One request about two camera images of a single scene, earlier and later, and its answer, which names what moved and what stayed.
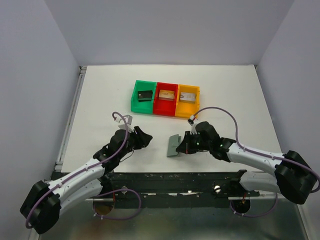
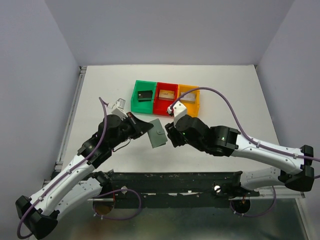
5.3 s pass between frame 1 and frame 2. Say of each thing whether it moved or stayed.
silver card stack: stayed
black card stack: stayed
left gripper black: moved
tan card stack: stayed
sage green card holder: moved
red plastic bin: stayed
